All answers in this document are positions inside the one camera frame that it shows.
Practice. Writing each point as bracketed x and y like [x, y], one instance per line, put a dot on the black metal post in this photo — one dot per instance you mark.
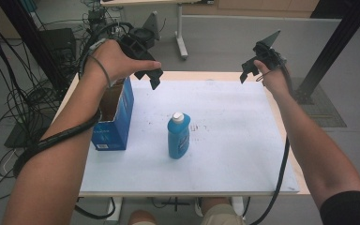
[34, 40]
[334, 43]

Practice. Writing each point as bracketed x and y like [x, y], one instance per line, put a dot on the blue cardboard box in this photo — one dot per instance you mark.
[123, 112]

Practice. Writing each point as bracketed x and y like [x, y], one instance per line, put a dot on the person's right leg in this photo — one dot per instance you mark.
[222, 212]

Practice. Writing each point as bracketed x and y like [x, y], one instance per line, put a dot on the black sleeve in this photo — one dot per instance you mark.
[350, 209]

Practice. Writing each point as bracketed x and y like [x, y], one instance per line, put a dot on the person's left hand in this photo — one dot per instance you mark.
[114, 64]

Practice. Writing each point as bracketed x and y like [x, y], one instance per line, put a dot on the white table leg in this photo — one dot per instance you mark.
[114, 208]
[237, 205]

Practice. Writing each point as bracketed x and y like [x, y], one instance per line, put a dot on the white desk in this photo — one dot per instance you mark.
[181, 34]

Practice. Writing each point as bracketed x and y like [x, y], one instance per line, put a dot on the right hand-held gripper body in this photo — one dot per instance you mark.
[268, 54]

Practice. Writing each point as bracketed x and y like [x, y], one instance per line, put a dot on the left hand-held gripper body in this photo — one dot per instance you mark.
[139, 39]

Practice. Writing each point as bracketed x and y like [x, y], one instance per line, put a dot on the person's left leg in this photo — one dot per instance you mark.
[142, 218]

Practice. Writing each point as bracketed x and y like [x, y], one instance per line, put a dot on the person's leg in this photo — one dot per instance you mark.
[222, 212]
[142, 218]

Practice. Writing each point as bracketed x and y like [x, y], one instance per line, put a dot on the person's right hand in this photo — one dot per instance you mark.
[275, 81]

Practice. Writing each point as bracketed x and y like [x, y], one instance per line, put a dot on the blue bottle with white cap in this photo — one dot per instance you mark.
[178, 137]

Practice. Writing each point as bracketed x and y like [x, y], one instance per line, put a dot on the black box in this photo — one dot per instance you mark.
[59, 42]

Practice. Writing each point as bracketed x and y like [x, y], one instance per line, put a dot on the grey wristband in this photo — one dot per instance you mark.
[96, 44]

